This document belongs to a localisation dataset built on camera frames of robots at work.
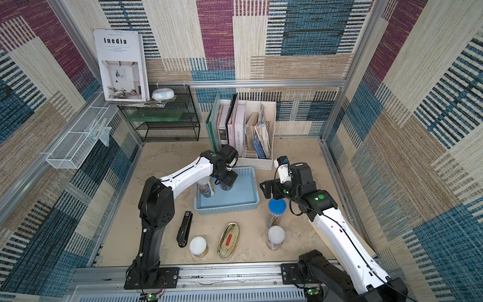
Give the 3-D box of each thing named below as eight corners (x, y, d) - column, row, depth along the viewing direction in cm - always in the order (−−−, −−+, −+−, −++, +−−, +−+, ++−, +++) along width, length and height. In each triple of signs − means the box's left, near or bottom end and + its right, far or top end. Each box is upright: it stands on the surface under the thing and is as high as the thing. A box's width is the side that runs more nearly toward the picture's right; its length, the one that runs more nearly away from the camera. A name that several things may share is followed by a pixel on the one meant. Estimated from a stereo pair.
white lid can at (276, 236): (266, 250, 82) (269, 242, 72) (265, 235, 86) (267, 225, 76) (281, 250, 82) (286, 242, 72) (279, 235, 86) (284, 225, 76)
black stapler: (178, 247, 83) (175, 243, 79) (187, 215, 92) (184, 210, 88) (185, 247, 83) (182, 244, 79) (193, 215, 92) (191, 211, 88)
